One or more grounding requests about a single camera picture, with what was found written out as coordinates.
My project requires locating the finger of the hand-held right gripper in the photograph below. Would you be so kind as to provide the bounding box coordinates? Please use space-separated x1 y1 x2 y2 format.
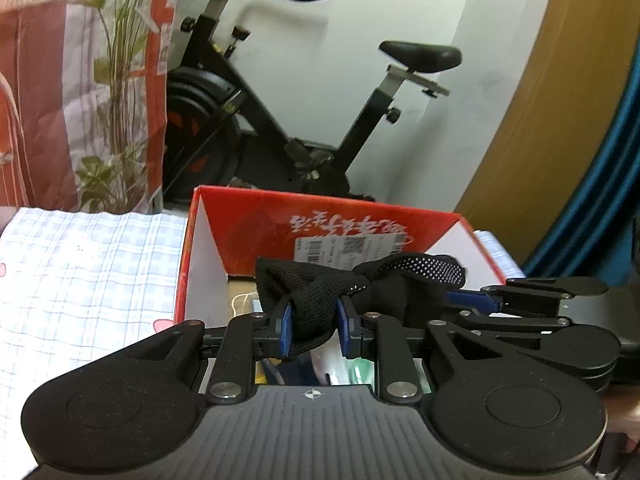
450 310 573 346
447 277 608 316

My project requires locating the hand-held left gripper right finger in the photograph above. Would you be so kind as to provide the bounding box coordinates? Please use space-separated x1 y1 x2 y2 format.
336 296 506 403

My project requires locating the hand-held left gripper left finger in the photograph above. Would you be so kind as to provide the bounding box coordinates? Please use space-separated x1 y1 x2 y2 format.
122 297 296 406

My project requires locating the black dotted glove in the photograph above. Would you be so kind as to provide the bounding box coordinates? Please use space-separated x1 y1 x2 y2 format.
255 252 469 357

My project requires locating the red cardboard box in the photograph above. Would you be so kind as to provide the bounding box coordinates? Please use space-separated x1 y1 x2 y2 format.
174 185 527 393

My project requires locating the blue curtain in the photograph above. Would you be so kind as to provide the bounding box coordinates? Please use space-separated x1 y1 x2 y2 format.
520 50 640 301

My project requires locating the yellow wooden panel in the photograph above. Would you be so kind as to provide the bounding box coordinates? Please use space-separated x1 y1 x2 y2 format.
452 0 640 261

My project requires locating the blue checked bed sheet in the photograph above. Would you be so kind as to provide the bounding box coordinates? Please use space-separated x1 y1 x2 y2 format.
0 207 527 476

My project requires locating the black exercise bike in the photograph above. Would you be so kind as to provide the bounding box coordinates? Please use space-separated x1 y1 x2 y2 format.
162 0 463 203

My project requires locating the floral printed curtain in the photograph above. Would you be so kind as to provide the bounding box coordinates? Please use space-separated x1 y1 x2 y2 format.
0 0 188 213

